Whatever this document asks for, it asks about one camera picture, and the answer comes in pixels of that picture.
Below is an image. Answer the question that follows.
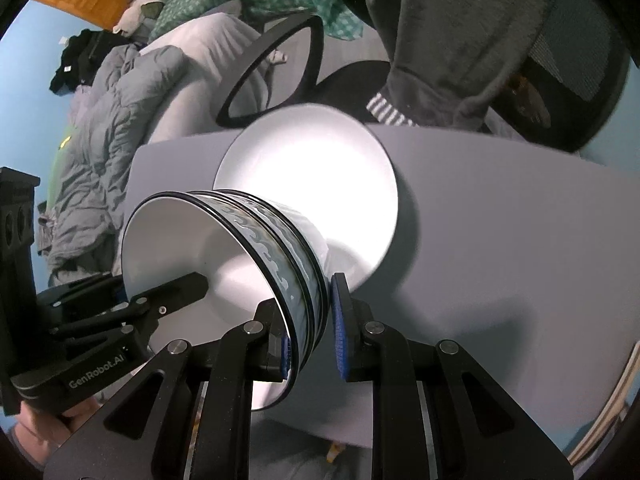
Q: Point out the dark grey fleece robe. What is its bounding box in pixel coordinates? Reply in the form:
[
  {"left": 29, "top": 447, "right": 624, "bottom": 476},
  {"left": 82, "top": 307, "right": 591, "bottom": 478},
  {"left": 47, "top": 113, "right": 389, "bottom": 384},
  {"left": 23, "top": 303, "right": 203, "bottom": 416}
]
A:
[{"left": 360, "top": 0, "right": 556, "bottom": 128}]

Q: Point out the bed with light grey sheet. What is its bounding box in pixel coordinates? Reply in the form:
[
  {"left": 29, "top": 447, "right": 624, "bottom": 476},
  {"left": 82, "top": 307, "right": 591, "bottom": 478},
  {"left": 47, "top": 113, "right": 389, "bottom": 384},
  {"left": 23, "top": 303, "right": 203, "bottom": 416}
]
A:
[{"left": 135, "top": 12, "right": 281, "bottom": 143}]

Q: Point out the grey quilted duvet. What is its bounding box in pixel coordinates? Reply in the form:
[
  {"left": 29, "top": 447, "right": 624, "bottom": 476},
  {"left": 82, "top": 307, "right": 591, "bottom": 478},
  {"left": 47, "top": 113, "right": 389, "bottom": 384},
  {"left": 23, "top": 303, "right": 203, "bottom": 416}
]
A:
[{"left": 35, "top": 42, "right": 191, "bottom": 286}]

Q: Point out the white plate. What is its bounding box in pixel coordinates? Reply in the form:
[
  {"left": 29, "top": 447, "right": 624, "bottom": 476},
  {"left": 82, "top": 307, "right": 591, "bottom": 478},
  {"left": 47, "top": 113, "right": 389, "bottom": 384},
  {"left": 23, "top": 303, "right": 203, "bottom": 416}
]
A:
[{"left": 212, "top": 104, "right": 400, "bottom": 293}]

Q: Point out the white bowl black rim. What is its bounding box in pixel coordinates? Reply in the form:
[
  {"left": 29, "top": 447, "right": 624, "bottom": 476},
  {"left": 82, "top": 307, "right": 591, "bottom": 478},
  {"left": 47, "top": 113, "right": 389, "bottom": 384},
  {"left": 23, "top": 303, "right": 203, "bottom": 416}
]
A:
[
  {"left": 121, "top": 191, "right": 296, "bottom": 411},
  {"left": 192, "top": 190, "right": 317, "bottom": 361},
  {"left": 220, "top": 189, "right": 333, "bottom": 351}
]

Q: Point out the black mesh office chair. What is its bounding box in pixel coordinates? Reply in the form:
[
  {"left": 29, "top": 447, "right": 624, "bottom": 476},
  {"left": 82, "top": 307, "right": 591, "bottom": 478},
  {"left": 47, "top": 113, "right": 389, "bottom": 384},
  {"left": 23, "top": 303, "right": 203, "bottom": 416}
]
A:
[{"left": 216, "top": 0, "right": 631, "bottom": 153}]

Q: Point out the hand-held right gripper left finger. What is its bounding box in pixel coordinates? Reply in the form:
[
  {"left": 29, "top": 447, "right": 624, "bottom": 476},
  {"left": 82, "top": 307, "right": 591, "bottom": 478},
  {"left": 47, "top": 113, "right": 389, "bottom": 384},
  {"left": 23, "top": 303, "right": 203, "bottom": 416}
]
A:
[{"left": 42, "top": 297, "right": 293, "bottom": 480}]

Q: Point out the green cloth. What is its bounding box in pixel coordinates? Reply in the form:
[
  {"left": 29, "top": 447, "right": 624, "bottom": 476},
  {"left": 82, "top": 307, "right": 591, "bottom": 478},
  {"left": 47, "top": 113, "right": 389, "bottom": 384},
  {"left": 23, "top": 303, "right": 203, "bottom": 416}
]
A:
[{"left": 47, "top": 125, "right": 76, "bottom": 211}]

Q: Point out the beige plush pile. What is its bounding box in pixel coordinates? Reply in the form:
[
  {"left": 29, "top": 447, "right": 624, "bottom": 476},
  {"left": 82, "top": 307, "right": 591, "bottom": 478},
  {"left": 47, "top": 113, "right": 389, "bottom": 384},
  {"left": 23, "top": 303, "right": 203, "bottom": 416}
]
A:
[{"left": 112, "top": 0, "right": 176, "bottom": 38}]

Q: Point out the person's left hand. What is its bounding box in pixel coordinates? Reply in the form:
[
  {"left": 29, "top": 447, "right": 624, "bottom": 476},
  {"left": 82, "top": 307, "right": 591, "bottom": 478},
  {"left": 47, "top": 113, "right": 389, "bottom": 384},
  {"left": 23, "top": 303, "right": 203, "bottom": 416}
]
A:
[{"left": 19, "top": 392, "right": 103, "bottom": 443}]

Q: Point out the black clothes pile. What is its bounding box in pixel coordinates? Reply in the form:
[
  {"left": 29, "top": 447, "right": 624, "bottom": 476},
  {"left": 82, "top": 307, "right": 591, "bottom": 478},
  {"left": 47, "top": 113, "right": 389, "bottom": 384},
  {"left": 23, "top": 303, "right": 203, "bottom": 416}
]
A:
[{"left": 49, "top": 29, "right": 126, "bottom": 95}]

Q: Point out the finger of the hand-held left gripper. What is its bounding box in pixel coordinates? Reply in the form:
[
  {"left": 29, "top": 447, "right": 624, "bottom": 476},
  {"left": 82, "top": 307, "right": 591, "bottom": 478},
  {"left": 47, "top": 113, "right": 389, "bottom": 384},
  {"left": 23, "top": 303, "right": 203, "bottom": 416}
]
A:
[
  {"left": 120, "top": 272, "right": 208, "bottom": 328},
  {"left": 35, "top": 275, "right": 126, "bottom": 323}
]

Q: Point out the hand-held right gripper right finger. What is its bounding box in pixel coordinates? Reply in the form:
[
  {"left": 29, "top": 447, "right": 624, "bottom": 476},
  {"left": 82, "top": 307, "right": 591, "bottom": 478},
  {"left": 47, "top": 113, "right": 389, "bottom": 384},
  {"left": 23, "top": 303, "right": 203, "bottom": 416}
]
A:
[{"left": 330, "top": 272, "right": 576, "bottom": 480}]

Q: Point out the person's left forearm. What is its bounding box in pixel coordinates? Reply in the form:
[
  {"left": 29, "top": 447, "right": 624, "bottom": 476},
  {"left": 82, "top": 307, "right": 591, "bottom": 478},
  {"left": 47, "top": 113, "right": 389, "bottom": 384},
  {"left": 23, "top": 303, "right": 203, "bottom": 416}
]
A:
[{"left": 0, "top": 422, "right": 51, "bottom": 471}]

